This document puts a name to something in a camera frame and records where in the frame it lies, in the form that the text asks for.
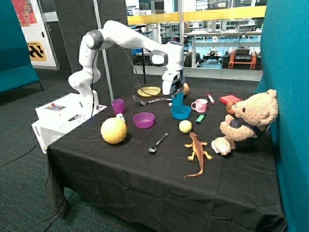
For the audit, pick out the large yellow ball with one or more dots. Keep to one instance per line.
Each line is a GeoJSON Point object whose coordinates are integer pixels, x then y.
{"type": "Point", "coordinates": [113, 130]}

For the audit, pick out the yellow plastic plate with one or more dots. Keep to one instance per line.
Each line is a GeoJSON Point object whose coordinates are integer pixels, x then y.
{"type": "Point", "coordinates": [149, 91]}

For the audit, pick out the black camera stand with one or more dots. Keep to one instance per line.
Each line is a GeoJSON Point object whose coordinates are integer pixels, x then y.
{"type": "Point", "coordinates": [139, 28]}

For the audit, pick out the purple plastic bowl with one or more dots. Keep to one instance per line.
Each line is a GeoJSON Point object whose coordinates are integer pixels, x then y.
{"type": "Point", "coordinates": [143, 120]}

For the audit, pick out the red box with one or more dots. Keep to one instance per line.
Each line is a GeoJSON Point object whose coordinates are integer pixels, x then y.
{"type": "Point", "coordinates": [229, 98]}

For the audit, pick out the orange toy lizard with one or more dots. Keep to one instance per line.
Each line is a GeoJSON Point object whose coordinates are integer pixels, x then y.
{"type": "Point", "coordinates": [198, 151]}

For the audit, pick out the small white bottle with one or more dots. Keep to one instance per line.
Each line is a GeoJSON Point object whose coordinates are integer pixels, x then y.
{"type": "Point", "coordinates": [121, 117]}

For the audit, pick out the pastel multicolour ball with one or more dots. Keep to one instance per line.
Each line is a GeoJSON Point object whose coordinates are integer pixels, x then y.
{"type": "Point", "coordinates": [186, 89]}

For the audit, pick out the beige teddy bear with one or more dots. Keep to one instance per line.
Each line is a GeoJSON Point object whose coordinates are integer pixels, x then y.
{"type": "Point", "coordinates": [246, 120]}

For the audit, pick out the small yellow ball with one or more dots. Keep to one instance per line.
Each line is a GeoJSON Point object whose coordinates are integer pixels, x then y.
{"type": "Point", "coordinates": [185, 126]}

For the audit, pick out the black tablecloth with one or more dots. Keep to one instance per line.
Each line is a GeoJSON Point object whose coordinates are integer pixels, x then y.
{"type": "Point", "coordinates": [236, 193]}

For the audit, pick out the metal spatula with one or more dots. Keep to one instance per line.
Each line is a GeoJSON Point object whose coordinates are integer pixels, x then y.
{"type": "Point", "coordinates": [137, 99]}

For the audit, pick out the pink printed mug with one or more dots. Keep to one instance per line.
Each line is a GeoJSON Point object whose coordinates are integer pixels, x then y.
{"type": "Point", "coordinates": [200, 105]}

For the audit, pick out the purple plastic cup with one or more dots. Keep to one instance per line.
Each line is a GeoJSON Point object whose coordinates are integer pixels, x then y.
{"type": "Point", "coordinates": [118, 106]}

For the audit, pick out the teal partition wall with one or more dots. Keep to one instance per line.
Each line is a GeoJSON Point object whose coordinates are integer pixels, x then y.
{"type": "Point", "coordinates": [285, 62]}

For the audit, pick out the teal sofa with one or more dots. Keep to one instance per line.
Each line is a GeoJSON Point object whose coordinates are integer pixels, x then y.
{"type": "Point", "coordinates": [15, 66]}

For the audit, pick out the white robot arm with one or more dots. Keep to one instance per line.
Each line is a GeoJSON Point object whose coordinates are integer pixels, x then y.
{"type": "Point", "coordinates": [169, 55]}

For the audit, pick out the blue plastic cup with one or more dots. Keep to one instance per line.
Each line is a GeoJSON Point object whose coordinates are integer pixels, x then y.
{"type": "Point", "coordinates": [178, 100]}

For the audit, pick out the green highlighter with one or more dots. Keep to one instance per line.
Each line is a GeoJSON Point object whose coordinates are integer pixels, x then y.
{"type": "Point", "coordinates": [200, 118]}

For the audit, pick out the blue plastic bowl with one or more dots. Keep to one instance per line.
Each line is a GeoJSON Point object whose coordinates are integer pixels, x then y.
{"type": "Point", "coordinates": [180, 112]}

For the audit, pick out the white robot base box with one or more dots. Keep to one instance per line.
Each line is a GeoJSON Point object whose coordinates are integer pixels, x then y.
{"type": "Point", "coordinates": [61, 116]}

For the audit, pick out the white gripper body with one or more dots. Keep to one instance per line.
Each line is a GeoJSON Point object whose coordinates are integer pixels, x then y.
{"type": "Point", "coordinates": [173, 82]}

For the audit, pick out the red white marker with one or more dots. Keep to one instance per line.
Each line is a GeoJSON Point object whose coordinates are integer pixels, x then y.
{"type": "Point", "coordinates": [211, 99]}

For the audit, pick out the metal spoon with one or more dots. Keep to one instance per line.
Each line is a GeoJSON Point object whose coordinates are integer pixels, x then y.
{"type": "Point", "coordinates": [153, 150]}

